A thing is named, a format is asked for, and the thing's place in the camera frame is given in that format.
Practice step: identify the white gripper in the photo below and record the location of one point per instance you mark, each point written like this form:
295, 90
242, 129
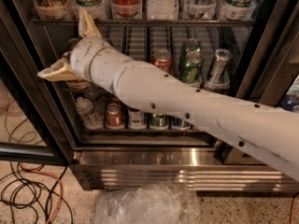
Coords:
81, 59

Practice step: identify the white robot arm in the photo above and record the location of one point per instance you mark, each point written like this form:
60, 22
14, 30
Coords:
199, 109

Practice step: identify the brown can middle back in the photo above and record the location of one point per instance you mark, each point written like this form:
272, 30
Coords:
71, 43

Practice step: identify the brown gold can middle front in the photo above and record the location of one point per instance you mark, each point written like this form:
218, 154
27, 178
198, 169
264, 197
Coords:
78, 84

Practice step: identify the clear water bottle bottom shelf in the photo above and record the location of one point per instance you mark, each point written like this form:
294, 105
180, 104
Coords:
89, 116

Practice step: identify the clear water bottle shelf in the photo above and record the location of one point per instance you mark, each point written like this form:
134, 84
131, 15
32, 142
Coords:
89, 116
165, 10

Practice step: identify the red can bottom front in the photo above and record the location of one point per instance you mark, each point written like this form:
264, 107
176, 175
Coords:
114, 116

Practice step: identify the orange red can middle shelf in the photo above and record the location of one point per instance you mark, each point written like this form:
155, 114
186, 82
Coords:
162, 58

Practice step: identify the open glass fridge door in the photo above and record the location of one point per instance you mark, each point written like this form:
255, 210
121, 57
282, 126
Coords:
32, 128

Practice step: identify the clear water bottle top shelf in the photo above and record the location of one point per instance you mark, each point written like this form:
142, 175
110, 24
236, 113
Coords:
165, 10

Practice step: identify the green can bottom front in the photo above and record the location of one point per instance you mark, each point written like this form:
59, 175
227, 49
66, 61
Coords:
158, 120

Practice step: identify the green can middle back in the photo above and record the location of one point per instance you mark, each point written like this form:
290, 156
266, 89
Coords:
190, 44

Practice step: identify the green can middle front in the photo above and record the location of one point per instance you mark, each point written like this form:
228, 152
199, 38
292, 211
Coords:
190, 67

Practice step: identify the blue can bottom front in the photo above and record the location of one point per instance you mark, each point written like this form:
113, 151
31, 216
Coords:
180, 124

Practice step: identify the silver slim can middle shelf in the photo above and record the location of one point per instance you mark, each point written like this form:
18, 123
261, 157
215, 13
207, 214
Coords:
219, 63

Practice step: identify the blue can right compartment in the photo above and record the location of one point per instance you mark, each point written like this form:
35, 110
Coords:
290, 102

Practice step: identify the dark drink bottle white cap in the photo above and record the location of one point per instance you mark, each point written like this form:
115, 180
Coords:
137, 120

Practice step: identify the clear plastic bin with wrap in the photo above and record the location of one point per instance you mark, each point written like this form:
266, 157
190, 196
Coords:
158, 203

